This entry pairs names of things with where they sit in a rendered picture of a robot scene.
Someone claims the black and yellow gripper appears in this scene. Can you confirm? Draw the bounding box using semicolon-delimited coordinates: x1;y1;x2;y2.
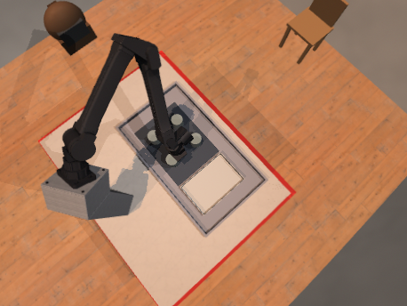
165;147;187;162

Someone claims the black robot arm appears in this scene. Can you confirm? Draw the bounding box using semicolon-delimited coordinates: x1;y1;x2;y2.
57;33;194;189

